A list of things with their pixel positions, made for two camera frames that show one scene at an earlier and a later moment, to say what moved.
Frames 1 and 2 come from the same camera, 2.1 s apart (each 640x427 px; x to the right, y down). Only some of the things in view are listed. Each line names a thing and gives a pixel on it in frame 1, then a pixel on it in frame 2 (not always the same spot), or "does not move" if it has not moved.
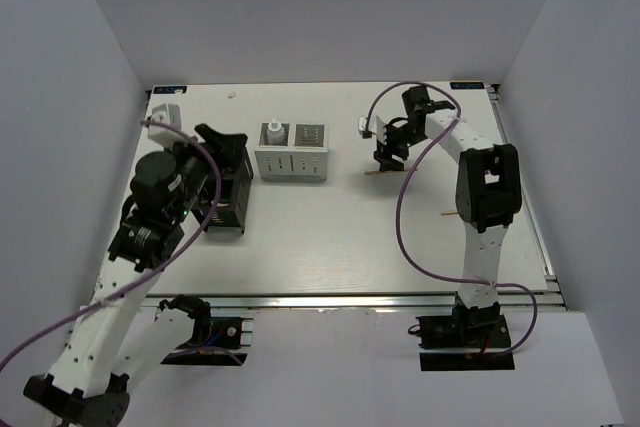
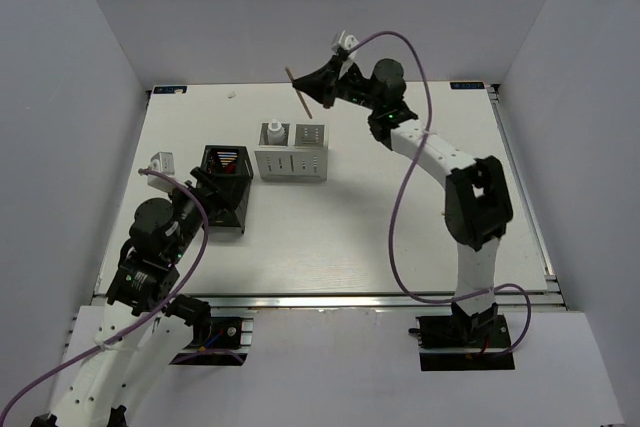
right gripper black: [385, 158] → [323, 84]
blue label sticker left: [170, 90] does not move
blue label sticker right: [467, 85] does not move
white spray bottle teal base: [275, 133] does not move
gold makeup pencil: [368, 173] → [299, 94]
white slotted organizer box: [292, 151] does not move
